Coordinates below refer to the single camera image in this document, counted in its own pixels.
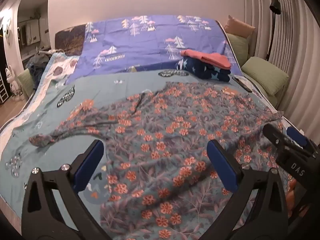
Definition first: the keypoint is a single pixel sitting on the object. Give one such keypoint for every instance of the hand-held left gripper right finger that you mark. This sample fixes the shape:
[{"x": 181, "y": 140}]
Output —
[{"x": 222, "y": 166}]

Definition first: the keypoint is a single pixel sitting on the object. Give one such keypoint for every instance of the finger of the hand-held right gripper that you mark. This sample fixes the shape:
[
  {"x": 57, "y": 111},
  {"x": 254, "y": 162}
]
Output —
[
  {"x": 297, "y": 135},
  {"x": 272, "y": 133}
]

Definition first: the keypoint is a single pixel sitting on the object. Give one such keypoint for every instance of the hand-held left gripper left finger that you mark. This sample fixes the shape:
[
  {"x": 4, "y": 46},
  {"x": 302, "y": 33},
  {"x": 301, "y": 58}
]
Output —
[{"x": 88, "y": 166}]

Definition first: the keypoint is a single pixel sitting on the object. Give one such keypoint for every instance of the floral grey garment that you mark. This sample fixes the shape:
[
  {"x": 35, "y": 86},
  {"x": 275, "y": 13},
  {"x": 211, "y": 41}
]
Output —
[{"x": 162, "y": 130}]

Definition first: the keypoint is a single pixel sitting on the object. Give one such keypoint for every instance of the pile of blue clothes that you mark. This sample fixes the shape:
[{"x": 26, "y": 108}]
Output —
[{"x": 38, "y": 65}]

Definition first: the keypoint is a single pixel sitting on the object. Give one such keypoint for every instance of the person's right hand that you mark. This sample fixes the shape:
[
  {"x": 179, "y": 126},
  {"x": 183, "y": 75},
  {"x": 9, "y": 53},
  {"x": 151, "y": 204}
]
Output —
[{"x": 291, "y": 197}]

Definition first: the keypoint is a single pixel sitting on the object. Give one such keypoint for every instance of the green cushion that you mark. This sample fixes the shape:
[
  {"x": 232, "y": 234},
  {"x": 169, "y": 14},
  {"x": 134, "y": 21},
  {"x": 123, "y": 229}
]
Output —
[{"x": 268, "y": 97}]

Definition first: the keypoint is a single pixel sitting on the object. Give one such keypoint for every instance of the black phone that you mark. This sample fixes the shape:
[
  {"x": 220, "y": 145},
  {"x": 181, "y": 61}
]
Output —
[{"x": 242, "y": 83}]

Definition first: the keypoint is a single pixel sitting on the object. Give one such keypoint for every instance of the large green pillow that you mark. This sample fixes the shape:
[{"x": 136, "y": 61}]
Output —
[{"x": 265, "y": 75}]

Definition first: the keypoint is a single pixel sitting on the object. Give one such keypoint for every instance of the teal patterned quilt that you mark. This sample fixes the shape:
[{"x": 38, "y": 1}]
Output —
[{"x": 100, "y": 87}]

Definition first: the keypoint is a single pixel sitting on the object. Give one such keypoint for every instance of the beige pleated curtain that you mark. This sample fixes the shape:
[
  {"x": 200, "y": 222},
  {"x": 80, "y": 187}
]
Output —
[{"x": 297, "y": 55}]

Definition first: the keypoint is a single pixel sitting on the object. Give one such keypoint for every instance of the folded navy star garment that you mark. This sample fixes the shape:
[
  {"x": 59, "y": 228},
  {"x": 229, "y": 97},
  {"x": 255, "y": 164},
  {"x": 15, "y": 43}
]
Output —
[{"x": 207, "y": 71}]

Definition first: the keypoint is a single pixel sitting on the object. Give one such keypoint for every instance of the folded coral garment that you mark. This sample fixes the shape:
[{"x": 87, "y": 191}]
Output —
[{"x": 212, "y": 58}]

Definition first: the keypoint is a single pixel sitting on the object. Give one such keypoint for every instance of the small green pillow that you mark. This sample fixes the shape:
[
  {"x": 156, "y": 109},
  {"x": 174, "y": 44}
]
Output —
[{"x": 26, "y": 83}]

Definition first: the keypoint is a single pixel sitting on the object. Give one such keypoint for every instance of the black floor lamp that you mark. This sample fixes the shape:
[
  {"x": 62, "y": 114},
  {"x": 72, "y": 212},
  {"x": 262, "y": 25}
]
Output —
[{"x": 273, "y": 25}]

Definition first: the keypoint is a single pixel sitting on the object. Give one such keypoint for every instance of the beige pillow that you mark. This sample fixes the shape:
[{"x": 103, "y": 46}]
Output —
[{"x": 240, "y": 27}]

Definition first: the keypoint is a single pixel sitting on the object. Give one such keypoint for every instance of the white cat figurine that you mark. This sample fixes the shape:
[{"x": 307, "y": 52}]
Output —
[{"x": 13, "y": 83}]

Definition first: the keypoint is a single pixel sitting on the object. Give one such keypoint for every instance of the white ladder shelf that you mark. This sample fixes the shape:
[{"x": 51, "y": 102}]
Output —
[{"x": 3, "y": 87}]

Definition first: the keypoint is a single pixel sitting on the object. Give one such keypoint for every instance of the dark forest print cloth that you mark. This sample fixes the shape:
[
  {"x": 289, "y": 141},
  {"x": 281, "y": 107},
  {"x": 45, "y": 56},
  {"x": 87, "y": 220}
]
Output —
[{"x": 70, "y": 40}]

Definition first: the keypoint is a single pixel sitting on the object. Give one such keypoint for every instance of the purple tree print sheet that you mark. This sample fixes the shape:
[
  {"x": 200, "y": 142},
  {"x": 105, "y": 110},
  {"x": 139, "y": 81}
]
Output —
[{"x": 140, "y": 45}]

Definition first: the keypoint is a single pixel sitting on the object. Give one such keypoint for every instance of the white kitchen cabinets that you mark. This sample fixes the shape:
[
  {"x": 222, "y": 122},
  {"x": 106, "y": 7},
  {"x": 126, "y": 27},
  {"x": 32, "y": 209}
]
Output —
[{"x": 33, "y": 31}]

